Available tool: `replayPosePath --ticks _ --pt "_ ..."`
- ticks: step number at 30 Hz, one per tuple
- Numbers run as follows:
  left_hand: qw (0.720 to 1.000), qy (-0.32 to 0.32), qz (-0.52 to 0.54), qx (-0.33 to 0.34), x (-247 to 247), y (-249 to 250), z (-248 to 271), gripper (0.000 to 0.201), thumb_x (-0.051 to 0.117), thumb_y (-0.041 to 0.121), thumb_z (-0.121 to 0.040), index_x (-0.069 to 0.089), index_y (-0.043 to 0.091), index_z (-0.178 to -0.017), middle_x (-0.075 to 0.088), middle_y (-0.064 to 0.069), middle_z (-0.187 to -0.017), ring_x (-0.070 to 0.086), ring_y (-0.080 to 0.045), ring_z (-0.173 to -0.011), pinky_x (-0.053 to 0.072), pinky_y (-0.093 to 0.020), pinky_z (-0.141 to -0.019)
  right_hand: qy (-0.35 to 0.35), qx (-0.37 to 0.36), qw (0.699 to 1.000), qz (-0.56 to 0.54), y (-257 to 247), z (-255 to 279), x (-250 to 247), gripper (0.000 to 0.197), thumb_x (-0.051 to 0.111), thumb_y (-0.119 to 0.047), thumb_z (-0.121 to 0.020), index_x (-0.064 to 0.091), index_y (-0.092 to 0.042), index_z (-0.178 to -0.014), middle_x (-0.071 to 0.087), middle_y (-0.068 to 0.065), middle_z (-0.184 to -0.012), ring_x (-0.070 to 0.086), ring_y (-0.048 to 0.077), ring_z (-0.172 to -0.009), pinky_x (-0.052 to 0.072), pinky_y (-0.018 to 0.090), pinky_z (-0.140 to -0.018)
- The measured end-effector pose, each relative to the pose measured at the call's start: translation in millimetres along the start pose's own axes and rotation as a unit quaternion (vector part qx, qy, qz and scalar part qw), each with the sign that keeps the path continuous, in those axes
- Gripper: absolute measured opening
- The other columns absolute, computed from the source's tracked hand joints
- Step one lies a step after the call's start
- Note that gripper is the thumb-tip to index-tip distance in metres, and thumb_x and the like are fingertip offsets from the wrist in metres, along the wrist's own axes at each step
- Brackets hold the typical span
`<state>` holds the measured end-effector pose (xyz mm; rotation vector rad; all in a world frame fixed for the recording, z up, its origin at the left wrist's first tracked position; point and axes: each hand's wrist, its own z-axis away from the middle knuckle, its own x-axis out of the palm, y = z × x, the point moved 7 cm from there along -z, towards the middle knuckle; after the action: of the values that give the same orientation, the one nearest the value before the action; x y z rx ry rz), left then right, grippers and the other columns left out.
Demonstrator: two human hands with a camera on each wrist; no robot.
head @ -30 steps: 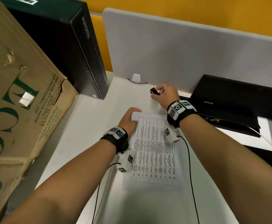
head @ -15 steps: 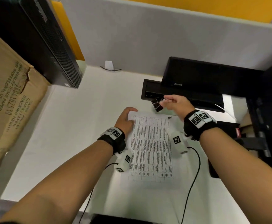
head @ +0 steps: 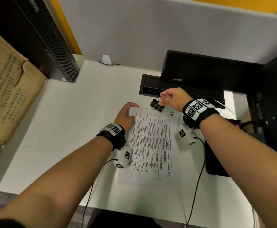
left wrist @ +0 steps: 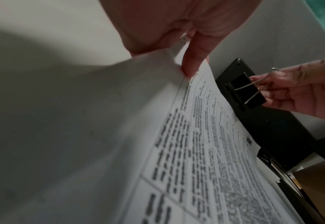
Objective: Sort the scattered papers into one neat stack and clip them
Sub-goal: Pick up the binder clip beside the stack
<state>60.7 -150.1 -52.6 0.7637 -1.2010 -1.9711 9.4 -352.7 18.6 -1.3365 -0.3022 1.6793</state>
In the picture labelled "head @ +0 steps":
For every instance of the person's right hand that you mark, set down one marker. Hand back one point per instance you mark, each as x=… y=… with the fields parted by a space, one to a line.
x=176 y=98

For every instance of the person's left hand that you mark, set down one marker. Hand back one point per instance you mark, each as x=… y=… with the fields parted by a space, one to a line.
x=125 y=118

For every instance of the black binder clip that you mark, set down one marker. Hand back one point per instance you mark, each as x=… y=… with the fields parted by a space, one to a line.
x=156 y=105

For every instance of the thick bundle of printed papers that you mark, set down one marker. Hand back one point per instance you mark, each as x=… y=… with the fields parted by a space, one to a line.
x=150 y=144

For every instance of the person's left forearm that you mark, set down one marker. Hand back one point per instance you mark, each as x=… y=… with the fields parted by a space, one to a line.
x=57 y=182

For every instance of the person's right forearm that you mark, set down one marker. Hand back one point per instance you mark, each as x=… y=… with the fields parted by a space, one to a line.
x=247 y=168

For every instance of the person's black shirt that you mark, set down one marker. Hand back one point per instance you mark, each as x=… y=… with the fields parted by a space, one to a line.
x=119 y=220

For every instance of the black left wristband with markers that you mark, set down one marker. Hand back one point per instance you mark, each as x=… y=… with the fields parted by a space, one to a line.
x=110 y=136

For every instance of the black wristband with markers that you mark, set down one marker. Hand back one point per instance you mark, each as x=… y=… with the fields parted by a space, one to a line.
x=205 y=115
x=110 y=136

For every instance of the black right wristband with markers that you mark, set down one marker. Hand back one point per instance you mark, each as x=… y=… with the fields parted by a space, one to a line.
x=205 y=115

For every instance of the black monitor base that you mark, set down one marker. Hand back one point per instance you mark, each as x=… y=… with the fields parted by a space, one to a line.
x=212 y=68

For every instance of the plain brown carton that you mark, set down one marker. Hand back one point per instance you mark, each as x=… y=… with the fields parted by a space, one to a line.
x=246 y=121

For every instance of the grey desk divider panel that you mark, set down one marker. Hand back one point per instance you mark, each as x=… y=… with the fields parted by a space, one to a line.
x=152 y=28

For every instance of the black folder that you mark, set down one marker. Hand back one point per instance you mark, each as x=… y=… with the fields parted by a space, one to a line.
x=214 y=163

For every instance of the black monitor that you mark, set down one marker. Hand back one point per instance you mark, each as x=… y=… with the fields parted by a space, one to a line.
x=276 y=104

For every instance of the brown cardboard box green print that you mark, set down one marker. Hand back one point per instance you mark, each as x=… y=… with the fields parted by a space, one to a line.
x=5 y=92

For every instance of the black computer tower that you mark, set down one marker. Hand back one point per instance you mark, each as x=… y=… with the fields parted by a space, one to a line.
x=22 y=33

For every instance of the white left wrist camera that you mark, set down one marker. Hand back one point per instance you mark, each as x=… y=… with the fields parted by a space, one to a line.
x=123 y=159

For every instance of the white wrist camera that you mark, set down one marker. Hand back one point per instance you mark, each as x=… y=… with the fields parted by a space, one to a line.
x=188 y=138
x=123 y=159

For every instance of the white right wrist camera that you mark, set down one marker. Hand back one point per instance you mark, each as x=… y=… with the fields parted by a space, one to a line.
x=188 y=138

